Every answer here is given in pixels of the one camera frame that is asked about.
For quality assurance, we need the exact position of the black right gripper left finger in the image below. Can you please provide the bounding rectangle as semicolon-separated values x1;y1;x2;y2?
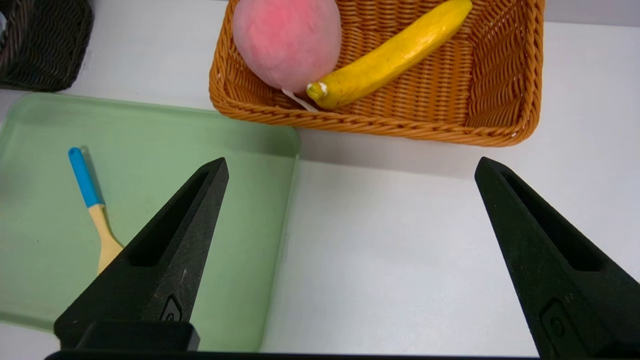
54;157;230;351

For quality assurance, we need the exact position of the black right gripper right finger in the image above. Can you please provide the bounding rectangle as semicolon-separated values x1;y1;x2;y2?
474;157;640;358

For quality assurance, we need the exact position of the wooden spoon with blue handle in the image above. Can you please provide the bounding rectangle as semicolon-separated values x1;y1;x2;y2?
68;147;124;276

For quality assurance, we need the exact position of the pink plush peach toy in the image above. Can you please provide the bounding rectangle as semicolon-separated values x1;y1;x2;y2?
232;0;343;113

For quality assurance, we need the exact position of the yellow banana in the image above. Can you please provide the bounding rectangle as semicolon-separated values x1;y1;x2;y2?
306;0;473;111

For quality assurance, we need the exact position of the orange wicker basket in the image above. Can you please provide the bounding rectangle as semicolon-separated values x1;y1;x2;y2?
209;0;546;148

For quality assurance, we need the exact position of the dark brown wicker basket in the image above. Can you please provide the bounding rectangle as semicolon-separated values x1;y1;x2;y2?
0;0;95;93

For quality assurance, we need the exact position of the light green plastic tray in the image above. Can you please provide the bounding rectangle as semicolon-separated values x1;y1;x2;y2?
0;92;301;353

